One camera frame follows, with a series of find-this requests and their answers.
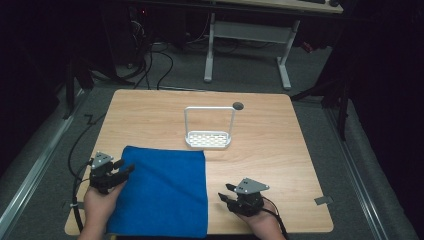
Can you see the person's right hand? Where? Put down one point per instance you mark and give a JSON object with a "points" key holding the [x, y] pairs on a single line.
{"points": [[263, 221]]}

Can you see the blue cloth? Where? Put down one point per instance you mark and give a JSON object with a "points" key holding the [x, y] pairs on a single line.
{"points": [[163, 190]]}

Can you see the person's left hand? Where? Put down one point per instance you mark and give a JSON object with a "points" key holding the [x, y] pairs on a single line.
{"points": [[98, 208]]}

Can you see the black stand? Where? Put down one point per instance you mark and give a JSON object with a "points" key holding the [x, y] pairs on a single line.
{"points": [[71, 86], [340, 100]]}

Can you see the grey tape strip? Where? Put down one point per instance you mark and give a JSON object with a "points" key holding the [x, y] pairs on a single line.
{"points": [[323, 200]]}

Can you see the white-framed wooden desk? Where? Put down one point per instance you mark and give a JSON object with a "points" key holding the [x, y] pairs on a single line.
{"points": [[250, 31]]}

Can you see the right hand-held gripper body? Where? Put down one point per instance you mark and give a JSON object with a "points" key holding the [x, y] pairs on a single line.
{"points": [[250, 188]]}

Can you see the round black table grommet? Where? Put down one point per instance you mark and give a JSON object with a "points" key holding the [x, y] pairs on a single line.
{"points": [[238, 106]]}

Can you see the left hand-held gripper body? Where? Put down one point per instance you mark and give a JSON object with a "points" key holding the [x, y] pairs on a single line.
{"points": [[101, 160]]}

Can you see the metal floor rail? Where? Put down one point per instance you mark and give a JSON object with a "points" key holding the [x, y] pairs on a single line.
{"points": [[33, 170], [360, 180]]}

